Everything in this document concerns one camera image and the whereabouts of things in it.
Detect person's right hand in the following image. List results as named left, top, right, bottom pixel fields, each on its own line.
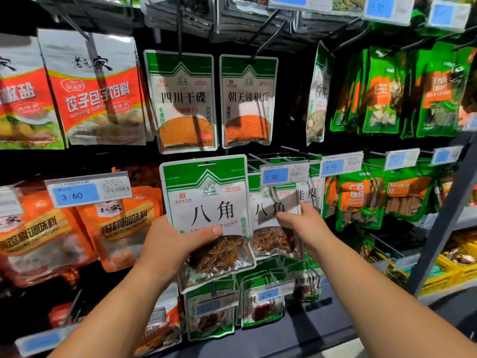
left=276, top=202, right=337, bottom=259

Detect person's left hand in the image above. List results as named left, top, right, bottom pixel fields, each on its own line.
left=136, top=214, right=225, bottom=285

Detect clear cinnamon packets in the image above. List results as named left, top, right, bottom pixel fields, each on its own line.
left=297, top=174, right=326, bottom=221

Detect green orange Guangxi cinnamon bags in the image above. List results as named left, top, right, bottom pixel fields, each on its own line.
left=325, top=169, right=389, bottom=232
left=384, top=164, right=477, bottom=222

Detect orange seasoning packet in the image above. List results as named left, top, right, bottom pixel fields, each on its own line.
left=75, top=186, right=165, bottom=273

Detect row of clear green-top packets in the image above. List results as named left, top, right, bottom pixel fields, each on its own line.
left=182, top=275, right=239, bottom=342

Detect row of green white packets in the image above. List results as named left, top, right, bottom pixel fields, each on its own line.
left=238, top=253, right=323, bottom=329

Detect row of yellow black packets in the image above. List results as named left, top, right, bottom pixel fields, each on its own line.
left=373, top=250, right=420, bottom=289

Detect clear white-slice packets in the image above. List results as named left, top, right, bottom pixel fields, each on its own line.
left=306, top=41, right=334, bottom=146

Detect clear chili powder packets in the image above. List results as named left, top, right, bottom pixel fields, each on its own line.
left=220, top=54, right=279, bottom=150

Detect clear orange powder packets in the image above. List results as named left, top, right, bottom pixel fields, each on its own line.
left=144, top=50, right=219, bottom=155

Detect green white-slice packets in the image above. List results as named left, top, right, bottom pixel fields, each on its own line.
left=330, top=47, right=407, bottom=136

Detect white red-label packets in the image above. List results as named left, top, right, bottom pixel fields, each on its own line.
left=0, top=33, right=67, bottom=151
left=37, top=28, right=149, bottom=146

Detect green leaf packets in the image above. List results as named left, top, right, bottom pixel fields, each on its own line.
left=406, top=41, right=477, bottom=139

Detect clear dried-leaf packets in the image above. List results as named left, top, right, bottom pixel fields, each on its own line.
left=333, top=0, right=366, bottom=15

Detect person's left forearm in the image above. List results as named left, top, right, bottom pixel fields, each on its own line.
left=48, top=272, right=187, bottom=358

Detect person's right forearm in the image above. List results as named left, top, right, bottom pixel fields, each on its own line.
left=309, top=242, right=477, bottom=358

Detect blue white price tag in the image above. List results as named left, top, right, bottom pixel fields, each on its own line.
left=384, top=148, right=421, bottom=172
left=259, top=160, right=311, bottom=188
left=363, top=0, right=416, bottom=27
left=15, top=324, right=79, bottom=357
left=426, top=0, right=472, bottom=33
left=431, top=145, right=465, bottom=167
left=268, top=0, right=334, bottom=13
left=195, top=296, right=223, bottom=317
left=45, top=171, right=134, bottom=209
left=0, top=186, right=23, bottom=218
left=255, top=287, right=281, bottom=303
left=319, top=151, right=365, bottom=178

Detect gray metal shelving unit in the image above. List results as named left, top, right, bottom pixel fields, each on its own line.
left=406, top=138, right=477, bottom=297

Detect yellow display trays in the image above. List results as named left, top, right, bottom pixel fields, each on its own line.
left=417, top=231, right=477, bottom=295

